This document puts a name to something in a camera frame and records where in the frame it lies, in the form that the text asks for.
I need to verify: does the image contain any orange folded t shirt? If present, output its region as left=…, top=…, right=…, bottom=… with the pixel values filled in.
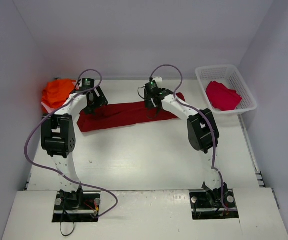
left=41, top=78, right=76, bottom=109

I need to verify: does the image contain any red t shirt in basket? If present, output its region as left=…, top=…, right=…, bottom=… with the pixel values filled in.
left=206, top=81, right=243, bottom=111

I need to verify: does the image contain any pink folded t shirt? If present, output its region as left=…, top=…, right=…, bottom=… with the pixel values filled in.
left=41, top=101, right=55, bottom=114

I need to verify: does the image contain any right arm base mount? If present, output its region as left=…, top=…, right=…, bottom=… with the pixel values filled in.
left=189, top=183, right=239, bottom=221

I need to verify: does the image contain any white plastic basket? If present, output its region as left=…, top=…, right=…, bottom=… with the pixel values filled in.
left=195, top=64, right=258, bottom=115

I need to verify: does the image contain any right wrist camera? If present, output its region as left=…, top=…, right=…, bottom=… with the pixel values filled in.
left=150, top=76, right=163, bottom=85

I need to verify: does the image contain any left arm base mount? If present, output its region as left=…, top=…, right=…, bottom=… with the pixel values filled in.
left=51, top=188, right=102, bottom=237

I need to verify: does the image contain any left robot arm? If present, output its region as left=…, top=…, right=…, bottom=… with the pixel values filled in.
left=41, top=78, right=108, bottom=210

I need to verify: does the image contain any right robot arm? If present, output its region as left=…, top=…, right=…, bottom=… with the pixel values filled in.
left=143, top=79, right=224, bottom=206

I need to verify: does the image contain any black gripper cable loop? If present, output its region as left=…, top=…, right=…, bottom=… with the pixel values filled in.
left=146, top=106, right=162, bottom=120

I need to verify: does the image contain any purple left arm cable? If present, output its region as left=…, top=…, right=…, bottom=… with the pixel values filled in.
left=23, top=69, right=119, bottom=218

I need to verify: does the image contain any dark red t shirt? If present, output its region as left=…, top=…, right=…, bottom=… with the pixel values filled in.
left=77, top=101, right=177, bottom=133

